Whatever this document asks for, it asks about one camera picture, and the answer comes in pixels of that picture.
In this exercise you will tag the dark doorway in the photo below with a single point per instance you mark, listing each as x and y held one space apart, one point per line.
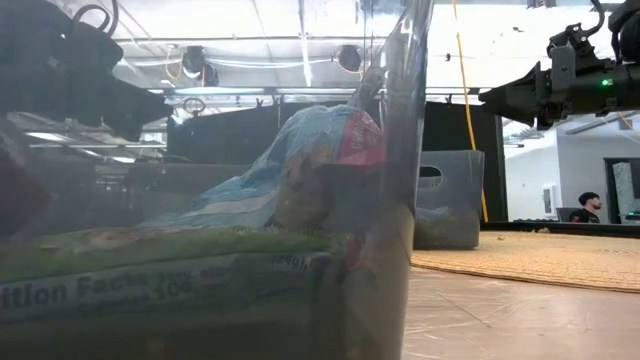
609 190

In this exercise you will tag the black partition screen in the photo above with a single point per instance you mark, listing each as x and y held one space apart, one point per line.
450 130

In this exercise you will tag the person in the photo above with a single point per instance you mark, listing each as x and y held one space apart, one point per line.
587 212

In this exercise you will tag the blue granola bar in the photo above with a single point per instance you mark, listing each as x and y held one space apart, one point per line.
300 140

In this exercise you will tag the grey chair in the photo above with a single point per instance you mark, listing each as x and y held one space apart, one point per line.
565 214

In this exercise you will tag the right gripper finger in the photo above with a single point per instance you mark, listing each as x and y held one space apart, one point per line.
520 87
525 112

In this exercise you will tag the round woven yellow placemat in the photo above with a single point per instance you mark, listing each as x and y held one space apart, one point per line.
525 260

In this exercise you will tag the black overhead-mounted device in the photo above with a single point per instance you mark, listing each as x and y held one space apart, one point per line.
194 60
350 57

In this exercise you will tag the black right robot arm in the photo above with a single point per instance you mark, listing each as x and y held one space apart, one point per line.
627 20

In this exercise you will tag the grey translucent plastic bin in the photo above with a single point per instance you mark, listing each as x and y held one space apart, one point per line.
375 300
450 200

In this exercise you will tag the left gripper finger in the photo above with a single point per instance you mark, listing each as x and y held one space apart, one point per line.
132 127
142 106

